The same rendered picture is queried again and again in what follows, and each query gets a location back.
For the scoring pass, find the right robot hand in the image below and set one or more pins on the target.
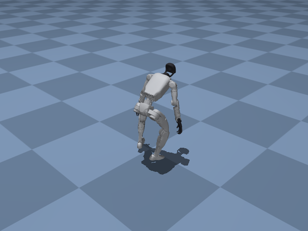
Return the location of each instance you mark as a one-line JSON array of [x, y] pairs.
[[179, 125]]

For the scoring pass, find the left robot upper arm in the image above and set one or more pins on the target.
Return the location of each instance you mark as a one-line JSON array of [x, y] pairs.
[[147, 80]]

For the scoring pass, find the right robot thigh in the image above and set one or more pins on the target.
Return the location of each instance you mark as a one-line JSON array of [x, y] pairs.
[[161, 120]]

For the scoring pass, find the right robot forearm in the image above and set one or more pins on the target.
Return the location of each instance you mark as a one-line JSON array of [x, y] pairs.
[[177, 111]]

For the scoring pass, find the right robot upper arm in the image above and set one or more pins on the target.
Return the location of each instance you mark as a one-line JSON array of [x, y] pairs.
[[174, 92]]

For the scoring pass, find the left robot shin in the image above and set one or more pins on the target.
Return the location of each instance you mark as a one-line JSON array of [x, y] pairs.
[[141, 126]]

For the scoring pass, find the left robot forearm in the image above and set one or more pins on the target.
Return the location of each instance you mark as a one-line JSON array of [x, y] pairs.
[[142, 97]]

